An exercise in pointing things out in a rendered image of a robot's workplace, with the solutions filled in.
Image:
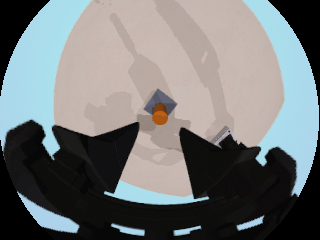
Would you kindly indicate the orange cylinder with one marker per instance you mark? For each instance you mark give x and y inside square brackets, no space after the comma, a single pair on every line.
[159,114]

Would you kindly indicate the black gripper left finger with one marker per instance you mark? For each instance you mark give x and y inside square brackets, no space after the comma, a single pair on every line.
[106,154]

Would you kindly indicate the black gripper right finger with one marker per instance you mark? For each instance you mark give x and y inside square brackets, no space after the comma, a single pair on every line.
[207,164]

